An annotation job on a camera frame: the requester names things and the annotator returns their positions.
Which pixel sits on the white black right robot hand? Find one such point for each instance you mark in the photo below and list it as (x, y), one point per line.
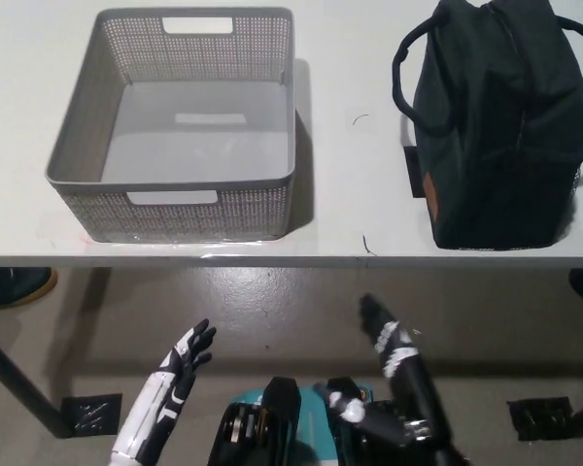
(388, 340)

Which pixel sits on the dark green fabric lunch bag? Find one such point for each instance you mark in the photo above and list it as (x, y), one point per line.
(490, 145)

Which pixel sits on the black teal robot torso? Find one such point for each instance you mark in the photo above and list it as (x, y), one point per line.
(277, 417)

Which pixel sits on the black tape piece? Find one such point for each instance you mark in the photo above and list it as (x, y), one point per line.
(412, 170)

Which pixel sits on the thin dark hair strand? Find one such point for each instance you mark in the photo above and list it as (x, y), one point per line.
(359, 118)

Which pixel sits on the grey perforated plastic basket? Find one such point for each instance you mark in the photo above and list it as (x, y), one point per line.
(175, 213)

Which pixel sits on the dark round object yellow rim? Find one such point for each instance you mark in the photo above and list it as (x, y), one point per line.
(19, 289)

